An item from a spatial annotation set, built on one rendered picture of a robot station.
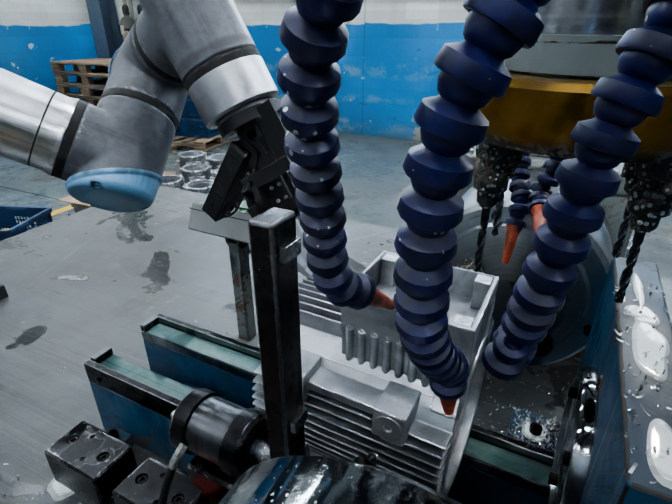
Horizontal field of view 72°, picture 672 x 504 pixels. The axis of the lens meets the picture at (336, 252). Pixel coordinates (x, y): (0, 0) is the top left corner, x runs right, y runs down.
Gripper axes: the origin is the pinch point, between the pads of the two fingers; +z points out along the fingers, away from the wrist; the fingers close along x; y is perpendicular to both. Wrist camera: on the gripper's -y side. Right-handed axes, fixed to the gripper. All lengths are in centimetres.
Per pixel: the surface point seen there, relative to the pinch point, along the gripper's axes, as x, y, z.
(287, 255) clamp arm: -20.3, 15.8, -7.1
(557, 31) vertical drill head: -9.9, 33.5, -12.1
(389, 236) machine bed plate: 74, -29, 16
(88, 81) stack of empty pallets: 388, -516, -249
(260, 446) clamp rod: -19.9, 1.9, 8.3
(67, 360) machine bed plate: -5, -58, 0
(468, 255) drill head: 14.7, 13.4, 8.2
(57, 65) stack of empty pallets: 384, -551, -290
